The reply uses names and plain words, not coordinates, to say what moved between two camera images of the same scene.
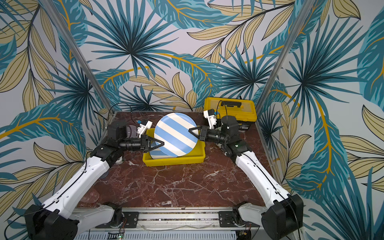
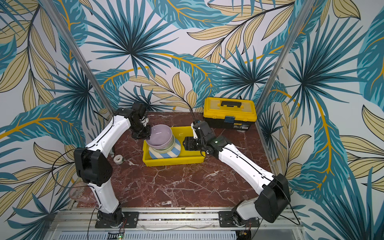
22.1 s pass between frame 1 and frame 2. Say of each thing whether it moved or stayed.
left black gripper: moved
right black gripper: moved
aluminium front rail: stayed
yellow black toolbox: stayed
